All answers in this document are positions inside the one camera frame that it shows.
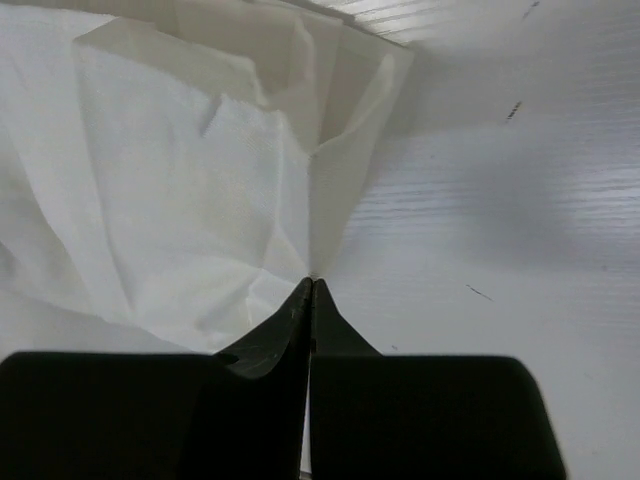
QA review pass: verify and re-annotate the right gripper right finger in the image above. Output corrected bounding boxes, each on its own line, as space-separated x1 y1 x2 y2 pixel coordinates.
309 280 567 479

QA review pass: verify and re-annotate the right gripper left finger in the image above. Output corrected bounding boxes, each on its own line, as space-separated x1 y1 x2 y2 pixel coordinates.
1 279 313 479

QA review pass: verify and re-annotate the white fabric skirt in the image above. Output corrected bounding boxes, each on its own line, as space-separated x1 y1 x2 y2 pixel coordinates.
1 1 413 353

